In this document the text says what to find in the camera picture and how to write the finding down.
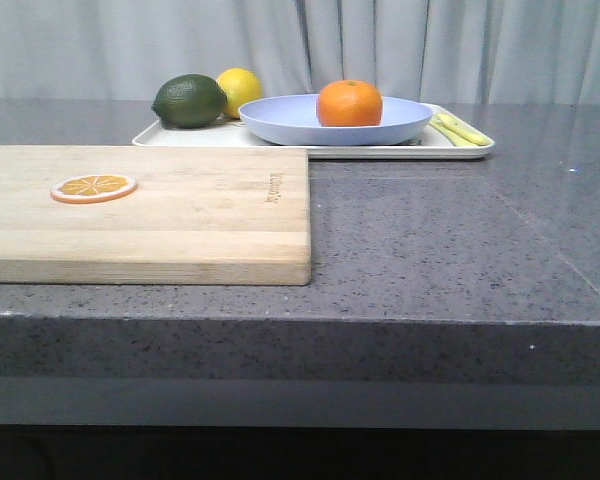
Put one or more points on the light blue plate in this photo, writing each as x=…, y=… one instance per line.
x=292, y=121

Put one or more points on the orange mandarin fruit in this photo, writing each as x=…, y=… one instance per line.
x=349, y=103

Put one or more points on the white rectangular tray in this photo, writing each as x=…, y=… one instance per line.
x=430, y=144

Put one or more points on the yellow-green utensil on tray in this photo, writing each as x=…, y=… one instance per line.
x=458, y=132

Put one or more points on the wooden cutting board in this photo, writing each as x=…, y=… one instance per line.
x=219, y=216

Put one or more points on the yellow lemon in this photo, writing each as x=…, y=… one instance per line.
x=240, y=86

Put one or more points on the green lime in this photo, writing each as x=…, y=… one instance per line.
x=189, y=101

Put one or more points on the orange slice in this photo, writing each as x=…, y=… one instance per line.
x=94, y=188

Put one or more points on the grey curtain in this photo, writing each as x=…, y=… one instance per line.
x=492, y=52

